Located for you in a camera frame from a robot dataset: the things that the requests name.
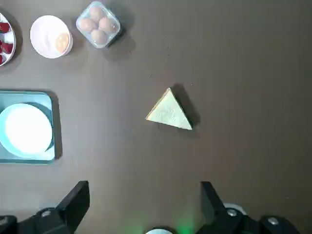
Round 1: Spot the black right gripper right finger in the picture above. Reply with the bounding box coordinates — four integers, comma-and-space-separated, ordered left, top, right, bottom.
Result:
200, 181, 301, 234

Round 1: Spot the pale round plate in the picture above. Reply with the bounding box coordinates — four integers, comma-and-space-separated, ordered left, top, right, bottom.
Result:
0, 103, 54, 158

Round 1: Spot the white strawberry plate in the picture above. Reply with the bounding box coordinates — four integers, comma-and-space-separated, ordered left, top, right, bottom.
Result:
0, 12, 17, 67

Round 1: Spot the triangular white bread sandwich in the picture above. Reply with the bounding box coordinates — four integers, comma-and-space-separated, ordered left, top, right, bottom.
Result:
145, 87, 194, 131

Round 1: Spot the clear plastic egg box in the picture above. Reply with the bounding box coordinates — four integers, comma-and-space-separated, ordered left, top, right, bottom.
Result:
76, 1, 122, 49

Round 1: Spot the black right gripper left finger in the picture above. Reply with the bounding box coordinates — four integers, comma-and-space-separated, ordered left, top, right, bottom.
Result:
0, 180, 90, 234

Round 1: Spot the teal rectangular tray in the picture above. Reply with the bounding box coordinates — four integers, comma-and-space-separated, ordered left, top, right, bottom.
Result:
0, 90, 61, 164

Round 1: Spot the brown egg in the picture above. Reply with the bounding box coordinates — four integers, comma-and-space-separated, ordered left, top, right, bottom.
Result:
98, 17, 115, 32
91, 29, 107, 44
89, 6, 103, 20
79, 18, 98, 32

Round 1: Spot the round orange food piece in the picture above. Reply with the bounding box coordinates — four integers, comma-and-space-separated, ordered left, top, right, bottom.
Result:
55, 32, 70, 53

